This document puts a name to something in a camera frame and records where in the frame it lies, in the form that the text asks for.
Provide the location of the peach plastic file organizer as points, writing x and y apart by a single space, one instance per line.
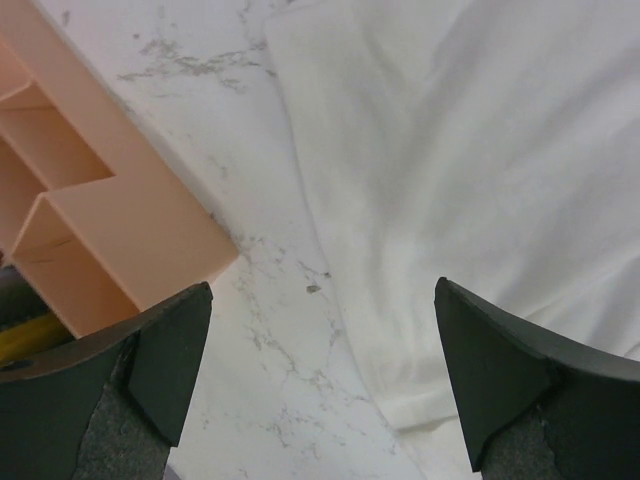
91 215

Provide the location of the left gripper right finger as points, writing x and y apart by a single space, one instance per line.
534 404

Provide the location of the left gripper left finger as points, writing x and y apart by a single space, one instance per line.
110 405

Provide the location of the white t shirt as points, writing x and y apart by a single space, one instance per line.
493 143

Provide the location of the yellow file folder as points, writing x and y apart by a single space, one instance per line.
31 337

